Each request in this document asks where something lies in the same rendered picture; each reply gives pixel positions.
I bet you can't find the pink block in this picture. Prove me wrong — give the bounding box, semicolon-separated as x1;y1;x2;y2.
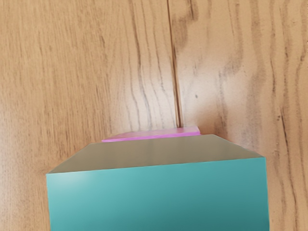
101;126;201;143

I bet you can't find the teal block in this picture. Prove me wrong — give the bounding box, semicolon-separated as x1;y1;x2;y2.
46;134;270;231

